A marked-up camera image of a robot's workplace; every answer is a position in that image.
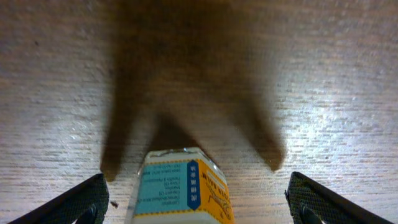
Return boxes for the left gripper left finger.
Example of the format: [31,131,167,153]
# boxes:
[10,174,109,224]

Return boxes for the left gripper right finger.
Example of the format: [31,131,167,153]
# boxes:
[285,172,392,224]

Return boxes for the small gold-lidded balm jar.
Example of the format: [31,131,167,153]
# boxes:
[125,147,235,224]

